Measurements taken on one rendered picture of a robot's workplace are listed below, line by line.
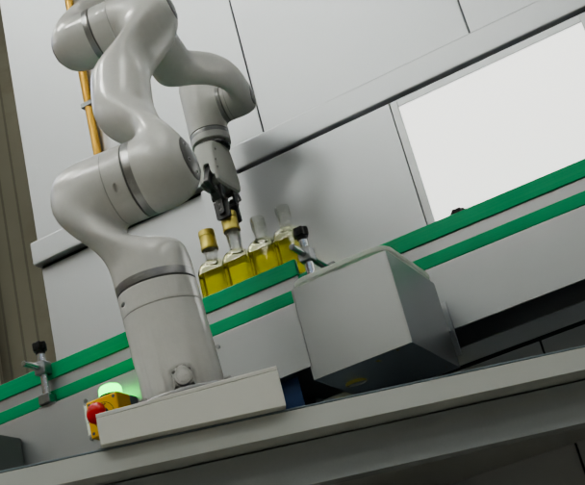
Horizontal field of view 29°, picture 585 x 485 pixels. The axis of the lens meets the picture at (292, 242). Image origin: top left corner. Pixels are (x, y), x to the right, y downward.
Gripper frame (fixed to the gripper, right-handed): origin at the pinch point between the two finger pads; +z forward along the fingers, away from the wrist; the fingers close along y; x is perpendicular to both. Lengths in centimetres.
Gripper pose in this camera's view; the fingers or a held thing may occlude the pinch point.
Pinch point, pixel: (227, 212)
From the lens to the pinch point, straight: 232.4
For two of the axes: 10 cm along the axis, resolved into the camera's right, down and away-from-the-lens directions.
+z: 2.3, 8.9, -4.0
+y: -4.6, -2.6, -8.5
